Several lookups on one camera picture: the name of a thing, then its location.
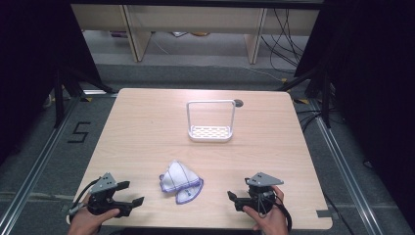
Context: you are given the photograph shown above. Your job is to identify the black curtain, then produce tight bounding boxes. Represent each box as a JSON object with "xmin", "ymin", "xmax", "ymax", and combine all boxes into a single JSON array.
[
  {"xmin": 0, "ymin": 0, "xmax": 103, "ymax": 165},
  {"xmin": 294, "ymin": 0, "xmax": 415, "ymax": 228}
]

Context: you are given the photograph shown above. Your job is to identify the white cloth with purple lines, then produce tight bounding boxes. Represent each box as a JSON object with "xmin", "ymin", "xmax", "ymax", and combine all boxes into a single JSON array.
[{"xmin": 159, "ymin": 160, "xmax": 205, "ymax": 206}]

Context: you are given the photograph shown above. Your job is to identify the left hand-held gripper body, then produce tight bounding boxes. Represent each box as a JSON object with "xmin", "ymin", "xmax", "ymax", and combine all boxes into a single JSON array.
[{"xmin": 87, "ymin": 171, "xmax": 133, "ymax": 219}]

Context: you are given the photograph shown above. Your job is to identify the bundle of black cables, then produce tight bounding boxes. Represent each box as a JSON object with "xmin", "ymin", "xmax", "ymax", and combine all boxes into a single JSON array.
[{"xmin": 259, "ymin": 8, "xmax": 310, "ymax": 73}]

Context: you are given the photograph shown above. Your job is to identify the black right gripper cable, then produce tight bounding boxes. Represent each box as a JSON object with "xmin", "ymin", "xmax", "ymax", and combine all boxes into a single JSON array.
[{"xmin": 273, "ymin": 192, "xmax": 294, "ymax": 232}]

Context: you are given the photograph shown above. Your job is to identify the person's left hand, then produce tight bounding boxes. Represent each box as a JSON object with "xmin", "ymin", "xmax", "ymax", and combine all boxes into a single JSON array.
[{"xmin": 67, "ymin": 203, "xmax": 121, "ymax": 235}]

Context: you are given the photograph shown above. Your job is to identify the beige desk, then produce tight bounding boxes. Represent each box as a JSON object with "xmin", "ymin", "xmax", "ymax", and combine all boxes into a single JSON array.
[{"xmin": 70, "ymin": 3, "xmax": 321, "ymax": 65}]

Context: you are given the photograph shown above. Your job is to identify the metal floor rail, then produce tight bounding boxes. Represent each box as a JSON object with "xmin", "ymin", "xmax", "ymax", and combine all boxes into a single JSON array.
[
  {"xmin": 0, "ymin": 94, "xmax": 81, "ymax": 235},
  {"xmin": 308, "ymin": 97, "xmax": 380, "ymax": 235}
]

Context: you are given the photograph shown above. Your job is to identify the white floor cable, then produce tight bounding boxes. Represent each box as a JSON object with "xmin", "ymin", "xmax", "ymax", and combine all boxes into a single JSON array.
[{"xmin": 243, "ymin": 66, "xmax": 286, "ymax": 83}]

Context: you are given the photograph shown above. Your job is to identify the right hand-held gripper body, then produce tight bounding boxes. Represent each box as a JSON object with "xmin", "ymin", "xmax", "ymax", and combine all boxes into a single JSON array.
[{"xmin": 234, "ymin": 171, "xmax": 285, "ymax": 216}]

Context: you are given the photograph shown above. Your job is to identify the person's right hand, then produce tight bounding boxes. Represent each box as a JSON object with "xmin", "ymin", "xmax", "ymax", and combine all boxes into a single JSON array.
[{"xmin": 243, "ymin": 186, "xmax": 290, "ymax": 235}]

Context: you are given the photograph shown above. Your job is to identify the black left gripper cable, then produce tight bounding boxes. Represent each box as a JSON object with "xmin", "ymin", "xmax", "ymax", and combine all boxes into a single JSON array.
[{"xmin": 68, "ymin": 177, "xmax": 101, "ymax": 217}]

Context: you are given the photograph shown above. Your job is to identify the black floor cables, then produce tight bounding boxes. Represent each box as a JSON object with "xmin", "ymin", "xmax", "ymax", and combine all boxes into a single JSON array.
[{"xmin": 295, "ymin": 108, "xmax": 325, "ymax": 132}]

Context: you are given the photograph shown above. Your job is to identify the white hanging rack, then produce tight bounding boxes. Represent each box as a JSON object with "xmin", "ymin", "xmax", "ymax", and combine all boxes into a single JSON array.
[{"xmin": 186, "ymin": 99, "xmax": 237, "ymax": 144}]

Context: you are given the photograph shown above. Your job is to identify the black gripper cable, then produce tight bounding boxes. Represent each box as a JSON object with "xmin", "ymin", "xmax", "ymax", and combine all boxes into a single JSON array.
[
  {"xmin": 68, "ymin": 177, "xmax": 101, "ymax": 217},
  {"xmin": 273, "ymin": 192, "xmax": 294, "ymax": 232}
]

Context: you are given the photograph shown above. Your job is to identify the black metal stand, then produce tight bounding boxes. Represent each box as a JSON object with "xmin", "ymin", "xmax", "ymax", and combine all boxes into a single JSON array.
[
  {"xmin": 277, "ymin": 67, "xmax": 333, "ymax": 129},
  {"xmin": 53, "ymin": 67, "xmax": 115, "ymax": 129}
]

